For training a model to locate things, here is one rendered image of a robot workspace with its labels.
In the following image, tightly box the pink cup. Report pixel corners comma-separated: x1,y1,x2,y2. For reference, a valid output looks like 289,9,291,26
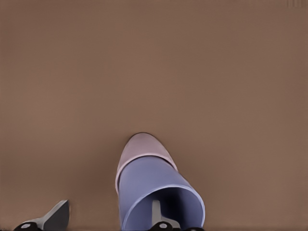
115,132,179,194

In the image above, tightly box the purple cup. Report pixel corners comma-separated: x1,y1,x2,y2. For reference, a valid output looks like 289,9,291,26
118,155,206,231

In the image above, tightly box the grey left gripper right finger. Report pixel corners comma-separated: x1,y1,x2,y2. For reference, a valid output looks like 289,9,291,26
150,200,181,231

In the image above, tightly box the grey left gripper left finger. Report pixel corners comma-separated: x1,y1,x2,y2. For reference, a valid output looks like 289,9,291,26
13,199,70,231

